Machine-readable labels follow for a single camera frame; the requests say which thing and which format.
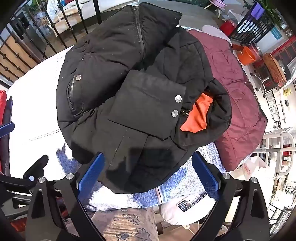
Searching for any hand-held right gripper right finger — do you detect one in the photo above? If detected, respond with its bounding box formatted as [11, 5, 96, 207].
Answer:
[191, 151, 271, 241]

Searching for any red cloth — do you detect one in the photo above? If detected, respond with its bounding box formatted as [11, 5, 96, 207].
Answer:
[0, 90, 7, 126]

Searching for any white pillow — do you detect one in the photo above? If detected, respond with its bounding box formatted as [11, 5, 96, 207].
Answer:
[159, 192, 222, 226]

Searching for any white plastic bag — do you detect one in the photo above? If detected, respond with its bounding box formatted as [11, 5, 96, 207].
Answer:
[231, 156, 270, 179]

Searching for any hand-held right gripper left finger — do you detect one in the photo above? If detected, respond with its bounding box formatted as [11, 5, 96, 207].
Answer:
[25, 152, 107, 241]

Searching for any white blue striped bed sheet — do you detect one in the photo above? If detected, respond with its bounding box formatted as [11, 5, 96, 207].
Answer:
[6, 45, 222, 211]

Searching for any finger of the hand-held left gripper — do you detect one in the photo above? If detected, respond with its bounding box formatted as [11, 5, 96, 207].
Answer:
[23, 155, 49, 186]
[0, 122, 15, 139]

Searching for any green plant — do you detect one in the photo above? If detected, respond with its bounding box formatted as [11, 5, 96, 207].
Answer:
[261, 0, 285, 26]

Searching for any white metal frame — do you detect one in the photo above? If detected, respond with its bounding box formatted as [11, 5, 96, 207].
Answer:
[255, 126, 296, 179]

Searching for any black metal bed railing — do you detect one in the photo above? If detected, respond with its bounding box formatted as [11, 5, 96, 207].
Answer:
[0, 0, 102, 81]

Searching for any black metal rack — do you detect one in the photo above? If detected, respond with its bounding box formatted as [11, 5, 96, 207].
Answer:
[229, 9, 275, 44]

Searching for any brown wicker basket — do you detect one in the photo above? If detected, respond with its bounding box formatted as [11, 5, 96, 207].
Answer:
[262, 53, 287, 87]

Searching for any maroon quilt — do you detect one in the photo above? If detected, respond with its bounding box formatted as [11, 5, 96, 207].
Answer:
[187, 30, 269, 173]

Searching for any orange bucket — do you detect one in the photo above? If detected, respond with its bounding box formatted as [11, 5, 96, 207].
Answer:
[238, 46, 262, 66]

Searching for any wooden panelled cabinet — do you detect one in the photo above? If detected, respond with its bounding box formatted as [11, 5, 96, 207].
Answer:
[0, 35, 40, 81]

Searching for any red bucket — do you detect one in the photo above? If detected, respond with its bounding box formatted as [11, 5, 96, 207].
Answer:
[220, 20, 238, 37]

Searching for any dark cloth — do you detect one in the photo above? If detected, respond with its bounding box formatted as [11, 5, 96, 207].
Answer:
[0, 95, 13, 176]

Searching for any black padded jacket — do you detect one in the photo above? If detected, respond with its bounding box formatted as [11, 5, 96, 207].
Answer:
[55, 2, 233, 194]

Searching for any grey floral pillow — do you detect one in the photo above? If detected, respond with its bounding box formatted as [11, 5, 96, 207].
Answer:
[90, 206, 159, 241]

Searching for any pale pink pillow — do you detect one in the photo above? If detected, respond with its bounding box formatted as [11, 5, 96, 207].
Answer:
[202, 24, 233, 44]

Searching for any purple cloth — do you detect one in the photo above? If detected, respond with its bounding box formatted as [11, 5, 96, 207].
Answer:
[251, 2, 265, 19]

